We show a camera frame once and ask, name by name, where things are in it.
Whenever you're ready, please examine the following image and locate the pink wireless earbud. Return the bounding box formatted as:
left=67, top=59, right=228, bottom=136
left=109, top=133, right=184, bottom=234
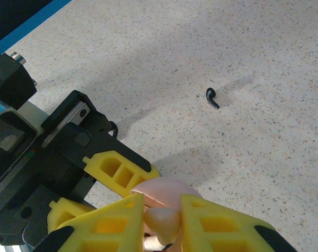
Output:
left=143, top=208, right=181, bottom=251

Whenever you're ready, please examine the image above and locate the black wireless earbud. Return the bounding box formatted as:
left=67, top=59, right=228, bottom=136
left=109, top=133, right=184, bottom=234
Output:
left=205, top=87, right=220, bottom=110

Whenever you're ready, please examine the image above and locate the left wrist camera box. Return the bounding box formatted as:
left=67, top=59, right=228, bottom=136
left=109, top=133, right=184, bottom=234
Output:
left=0, top=98, right=49, bottom=158

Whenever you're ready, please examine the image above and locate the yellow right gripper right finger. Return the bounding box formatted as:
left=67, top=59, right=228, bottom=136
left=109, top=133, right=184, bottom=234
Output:
left=179, top=193, right=299, bottom=252

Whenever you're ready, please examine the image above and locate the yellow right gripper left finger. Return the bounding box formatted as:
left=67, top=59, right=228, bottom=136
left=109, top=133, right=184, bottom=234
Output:
left=32, top=193, right=146, bottom=252

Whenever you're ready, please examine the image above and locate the pink earbud charging case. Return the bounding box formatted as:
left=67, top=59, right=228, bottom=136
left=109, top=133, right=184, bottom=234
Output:
left=129, top=177, right=204, bottom=252

